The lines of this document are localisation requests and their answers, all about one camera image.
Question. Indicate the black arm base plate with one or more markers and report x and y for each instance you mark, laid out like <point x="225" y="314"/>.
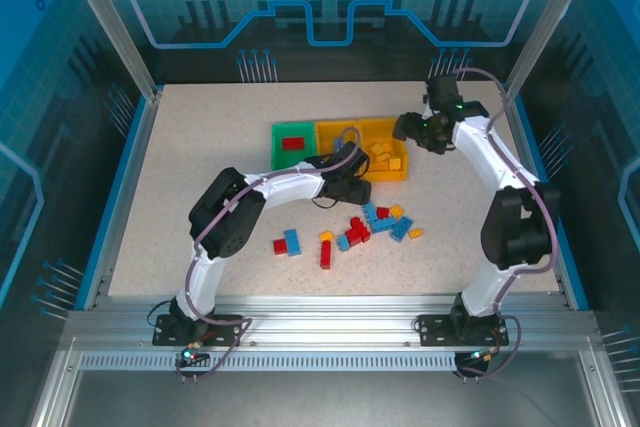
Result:
<point x="430" y="329"/>
<point x="165" y="332"/>

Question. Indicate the yellow plastic bin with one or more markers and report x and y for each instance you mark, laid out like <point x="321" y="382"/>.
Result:
<point x="390" y="176"/>
<point x="327" y="139"/>

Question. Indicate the long blue lego brick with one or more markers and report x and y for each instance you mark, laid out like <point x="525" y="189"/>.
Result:
<point x="369" y="211"/>

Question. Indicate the wide aluminium base rail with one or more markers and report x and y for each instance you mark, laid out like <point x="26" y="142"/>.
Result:
<point x="325" y="322"/>

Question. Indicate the small yellow lego brick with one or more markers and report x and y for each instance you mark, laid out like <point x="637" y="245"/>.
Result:
<point x="415" y="233"/>
<point x="327" y="235"/>

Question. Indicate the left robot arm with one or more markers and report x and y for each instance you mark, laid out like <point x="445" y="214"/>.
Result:
<point x="290" y="187"/>

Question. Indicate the small blue lego brick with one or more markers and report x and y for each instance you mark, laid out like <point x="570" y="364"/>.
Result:
<point x="343" y="242"/>

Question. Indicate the aluminium frame post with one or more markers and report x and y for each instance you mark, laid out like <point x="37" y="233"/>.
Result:
<point x="545" y="17"/>
<point x="110" y="22"/>

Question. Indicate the small red lego brick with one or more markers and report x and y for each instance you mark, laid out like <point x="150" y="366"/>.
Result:
<point x="382" y="213"/>

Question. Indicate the green plastic bin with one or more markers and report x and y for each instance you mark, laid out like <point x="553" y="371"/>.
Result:
<point x="295" y="125"/>

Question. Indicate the aluminium side rail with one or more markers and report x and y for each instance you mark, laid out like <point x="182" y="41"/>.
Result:
<point x="128" y="197"/>
<point x="515" y="122"/>

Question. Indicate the small led circuit board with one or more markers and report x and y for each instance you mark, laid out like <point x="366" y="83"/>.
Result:
<point x="482" y="354"/>
<point x="189" y="356"/>

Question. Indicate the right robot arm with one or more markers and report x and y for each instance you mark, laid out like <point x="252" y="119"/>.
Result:
<point x="495" y="157"/>

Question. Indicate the grey metal panel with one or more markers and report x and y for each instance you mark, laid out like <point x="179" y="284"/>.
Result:
<point x="325" y="397"/>

